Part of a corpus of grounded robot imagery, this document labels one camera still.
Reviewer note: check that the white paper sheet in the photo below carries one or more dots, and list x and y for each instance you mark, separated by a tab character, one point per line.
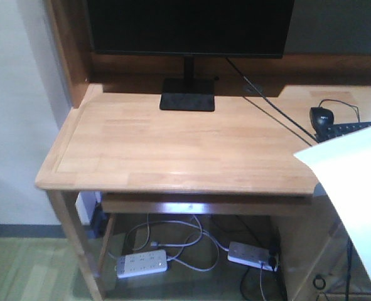
343	167

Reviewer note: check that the black monitor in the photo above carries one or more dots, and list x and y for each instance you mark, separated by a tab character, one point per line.
256	29

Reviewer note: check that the white power strip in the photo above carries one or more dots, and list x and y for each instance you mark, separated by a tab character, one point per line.
144	263
252	256

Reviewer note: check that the black computer mouse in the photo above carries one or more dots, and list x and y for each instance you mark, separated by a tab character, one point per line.
320	118

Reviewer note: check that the black keyboard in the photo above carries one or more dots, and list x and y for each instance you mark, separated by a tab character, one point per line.
331	131

